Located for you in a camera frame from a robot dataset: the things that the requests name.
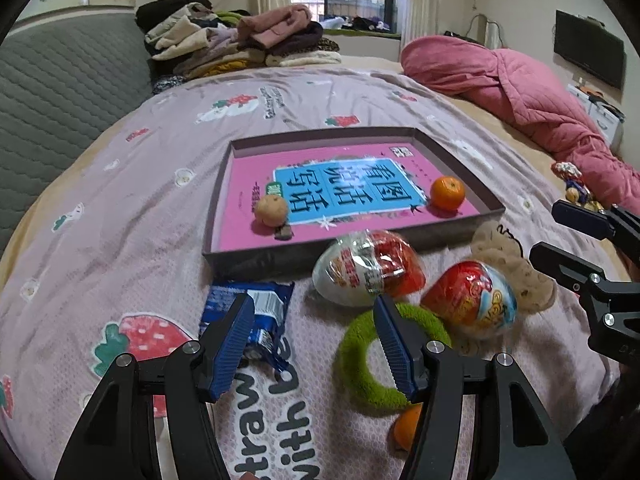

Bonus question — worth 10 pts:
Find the white and red toy egg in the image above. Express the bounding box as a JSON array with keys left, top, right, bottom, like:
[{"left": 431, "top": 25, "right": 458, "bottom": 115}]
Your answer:
[{"left": 312, "top": 230, "right": 427, "bottom": 307}]

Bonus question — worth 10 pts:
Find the walnut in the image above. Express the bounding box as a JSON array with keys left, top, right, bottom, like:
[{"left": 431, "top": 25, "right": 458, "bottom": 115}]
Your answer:
[{"left": 254, "top": 195, "right": 290, "bottom": 227}]

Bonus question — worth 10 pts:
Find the pile of folded clothes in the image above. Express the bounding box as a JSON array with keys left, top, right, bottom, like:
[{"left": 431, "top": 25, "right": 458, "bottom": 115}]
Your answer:
[{"left": 135, "top": 0, "right": 343, "bottom": 81}]

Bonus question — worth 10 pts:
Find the red wrapped toy egg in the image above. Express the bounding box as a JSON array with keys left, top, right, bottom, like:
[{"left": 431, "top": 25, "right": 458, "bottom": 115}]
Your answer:
[{"left": 420, "top": 260, "right": 518, "bottom": 341}]

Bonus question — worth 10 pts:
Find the small doll toy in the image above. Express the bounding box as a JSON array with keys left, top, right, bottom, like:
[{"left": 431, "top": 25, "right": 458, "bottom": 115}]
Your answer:
[{"left": 551, "top": 161, "right": 603, "bottom": 211}]

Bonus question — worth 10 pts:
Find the dark clothes heap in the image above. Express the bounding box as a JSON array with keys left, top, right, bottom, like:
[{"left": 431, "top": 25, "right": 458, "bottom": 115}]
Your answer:
[{"left": 320, "top": 14, "right": 401, "bottom": 33}]

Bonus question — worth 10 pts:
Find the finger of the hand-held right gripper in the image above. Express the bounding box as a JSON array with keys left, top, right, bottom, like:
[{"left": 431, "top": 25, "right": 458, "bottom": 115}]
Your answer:
[
  {"left": 552, "top": 200, "right": 640, "bottom": 261},
  {"left": 530, "top": 242, "right": 640, "bottom": 333}
]

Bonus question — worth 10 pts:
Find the blue snack packet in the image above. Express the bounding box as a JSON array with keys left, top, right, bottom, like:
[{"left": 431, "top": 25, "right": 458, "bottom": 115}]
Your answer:
[{"left": 199, "top": 280, "right": 296, "bottom": 373}]

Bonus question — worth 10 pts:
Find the beige bed sheet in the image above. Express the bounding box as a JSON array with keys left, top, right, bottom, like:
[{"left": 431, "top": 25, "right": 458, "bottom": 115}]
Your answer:
[{"left": 345, "top": 55, "right": 576, "bottom": 201}]

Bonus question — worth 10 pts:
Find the bear-shaped cookie plush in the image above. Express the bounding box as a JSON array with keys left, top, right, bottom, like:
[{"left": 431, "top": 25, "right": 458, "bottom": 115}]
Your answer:
[{"left": 470, "top": 220, "right": 558, "bottom": 313}]

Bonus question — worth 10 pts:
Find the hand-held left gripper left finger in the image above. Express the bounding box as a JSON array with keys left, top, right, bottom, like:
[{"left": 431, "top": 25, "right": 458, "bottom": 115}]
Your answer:
[{"left": 54, "top": 292, "right": 257, "bottom": 480}]

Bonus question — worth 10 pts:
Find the grey quilted headboard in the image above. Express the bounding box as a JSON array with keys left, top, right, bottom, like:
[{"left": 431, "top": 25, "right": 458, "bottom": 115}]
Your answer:
[{"left": 0, "top": 10, "right": 153, "bottom": 256}]

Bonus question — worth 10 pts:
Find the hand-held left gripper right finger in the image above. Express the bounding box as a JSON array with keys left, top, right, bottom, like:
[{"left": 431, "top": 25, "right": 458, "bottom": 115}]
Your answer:
[{"left": 372, "top": 295, "right": 578, "bottom": 480}]

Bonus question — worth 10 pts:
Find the pink strawberry print bedsheet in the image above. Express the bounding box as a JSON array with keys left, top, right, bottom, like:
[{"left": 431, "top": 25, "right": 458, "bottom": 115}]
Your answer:
[{"left": 0, "top": 62, "right": 631, "bottom": 480}]

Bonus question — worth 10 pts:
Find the white storage box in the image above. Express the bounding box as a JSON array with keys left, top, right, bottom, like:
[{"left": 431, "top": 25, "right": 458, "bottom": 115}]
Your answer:
[{"left": 567, "top": 82, "right": 626, "bottom": 146}]

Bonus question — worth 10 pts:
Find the tangerine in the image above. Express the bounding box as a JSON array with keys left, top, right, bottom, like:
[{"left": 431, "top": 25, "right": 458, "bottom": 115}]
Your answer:
[
  {"left": 392, "top": 402, "right": 425, "bottom": 452},
  {"left": 429, "top": 175, "right": 467, "bottom": 211}
]

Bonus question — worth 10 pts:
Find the shallow cardboard box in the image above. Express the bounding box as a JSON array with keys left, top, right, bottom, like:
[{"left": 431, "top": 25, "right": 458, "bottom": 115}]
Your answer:
[{"left": 201, "top": 127, "right": 506, "bottom": 281}]

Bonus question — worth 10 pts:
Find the pink quilted blanket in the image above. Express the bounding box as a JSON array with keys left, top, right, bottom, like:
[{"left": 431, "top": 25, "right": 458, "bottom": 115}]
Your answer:
[{"left": 400, "top": 35, "right": 640, "bottom": 211}]

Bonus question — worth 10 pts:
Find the pink workbook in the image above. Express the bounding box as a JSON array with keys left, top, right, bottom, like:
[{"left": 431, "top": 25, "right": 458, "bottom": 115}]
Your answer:
[{"left": 214, "top": 146, "right": 490, "bottom": 252}]

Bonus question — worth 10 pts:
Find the black wall television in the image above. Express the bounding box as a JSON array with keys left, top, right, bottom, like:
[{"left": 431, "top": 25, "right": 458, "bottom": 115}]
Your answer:
[{"left": 554, "top": 9, "right": 627, "bottom": 91}]

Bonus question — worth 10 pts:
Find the green fuzzy ring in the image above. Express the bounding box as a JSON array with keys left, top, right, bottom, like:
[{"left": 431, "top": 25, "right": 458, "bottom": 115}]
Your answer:
[{"left": 336, "top": 301, "right": 453, "bottom": 411}]

